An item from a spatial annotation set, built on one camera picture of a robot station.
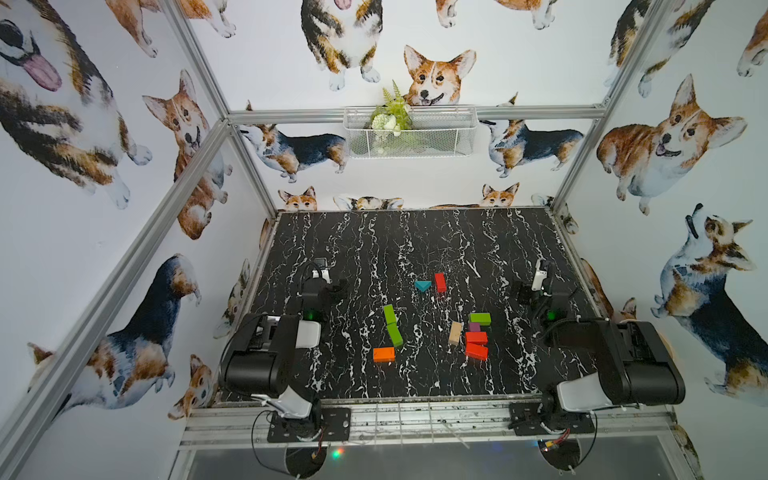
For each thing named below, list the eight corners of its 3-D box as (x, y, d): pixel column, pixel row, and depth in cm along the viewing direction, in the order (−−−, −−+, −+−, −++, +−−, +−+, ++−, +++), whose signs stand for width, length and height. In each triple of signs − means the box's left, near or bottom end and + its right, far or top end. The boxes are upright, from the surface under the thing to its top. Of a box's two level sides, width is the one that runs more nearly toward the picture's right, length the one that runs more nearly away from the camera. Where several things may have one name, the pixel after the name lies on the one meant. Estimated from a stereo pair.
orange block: (373, 362, 86) (372, 359, 84) (374, 350, 88) (373, 347, 86) (394, 362, 86) (394, 359, 84) (394, 350, 88) (394, 347, 86)
